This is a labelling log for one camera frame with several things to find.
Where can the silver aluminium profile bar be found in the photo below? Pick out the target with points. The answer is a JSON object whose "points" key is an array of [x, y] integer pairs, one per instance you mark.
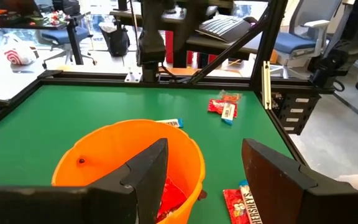
{"points": [[266, 87]]}

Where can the white mounting bracket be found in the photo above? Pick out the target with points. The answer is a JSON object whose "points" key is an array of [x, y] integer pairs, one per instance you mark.
{"points": [[133, 77]]}

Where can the black computer keyboard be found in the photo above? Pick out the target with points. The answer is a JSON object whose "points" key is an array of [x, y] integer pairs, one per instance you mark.
{"points": [[224, 28]]}

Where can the black side table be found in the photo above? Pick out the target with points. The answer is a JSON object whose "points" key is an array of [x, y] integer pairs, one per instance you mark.
{"points": [[75, 40]]}

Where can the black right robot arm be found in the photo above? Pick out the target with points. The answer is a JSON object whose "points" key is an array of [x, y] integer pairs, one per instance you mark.
{"points": [[151, 43]]}

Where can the orange plastic bucket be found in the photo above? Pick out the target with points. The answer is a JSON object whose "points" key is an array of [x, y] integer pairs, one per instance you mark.
{"points": [[110, 152]]}

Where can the grey-backed blue office chair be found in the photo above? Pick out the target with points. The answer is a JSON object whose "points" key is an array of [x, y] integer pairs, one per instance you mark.
{"points": [[294, 43]]}

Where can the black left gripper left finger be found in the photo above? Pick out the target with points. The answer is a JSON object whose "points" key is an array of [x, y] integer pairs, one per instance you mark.
{"points": [[148, 174]]}

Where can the black labelled drawer rack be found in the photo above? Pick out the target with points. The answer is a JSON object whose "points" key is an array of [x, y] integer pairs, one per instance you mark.
{"points": [[287, 107]]}

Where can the white blue Hershey's bar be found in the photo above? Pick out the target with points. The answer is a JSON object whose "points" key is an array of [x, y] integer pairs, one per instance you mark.
{"points": [[228, 112], [252, 208], [171, 123]]}

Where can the dark office desk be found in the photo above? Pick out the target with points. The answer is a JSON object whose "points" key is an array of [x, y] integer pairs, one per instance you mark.
{"points": [[247, 46]]}

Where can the black equipment mount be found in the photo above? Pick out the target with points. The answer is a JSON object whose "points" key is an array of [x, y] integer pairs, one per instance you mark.
{"points": [[337, 62]]}

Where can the red cabinet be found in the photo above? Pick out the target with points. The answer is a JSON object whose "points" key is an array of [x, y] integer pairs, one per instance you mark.
{"points": [[169, 46]]}

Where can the white bag with red rings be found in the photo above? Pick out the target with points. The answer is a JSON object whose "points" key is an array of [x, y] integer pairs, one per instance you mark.
{"points": [[19, 54]]}

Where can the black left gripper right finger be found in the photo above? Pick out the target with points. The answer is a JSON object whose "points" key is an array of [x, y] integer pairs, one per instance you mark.
{"points": [[272, 174]]}

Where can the black aluminium table frame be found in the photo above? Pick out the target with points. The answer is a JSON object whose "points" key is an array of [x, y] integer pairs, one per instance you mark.
{"points": [[104, 82]]}

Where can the black bag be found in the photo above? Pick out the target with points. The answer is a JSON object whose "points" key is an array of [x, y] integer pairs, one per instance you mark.
{"points": [[115, 40]]}

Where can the red white candy pile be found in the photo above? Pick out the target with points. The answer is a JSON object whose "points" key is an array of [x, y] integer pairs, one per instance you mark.
{"points": [[56, 18]]}

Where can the green table mat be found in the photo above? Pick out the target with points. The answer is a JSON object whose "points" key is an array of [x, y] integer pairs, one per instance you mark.
{"points": [[42, 124]]}

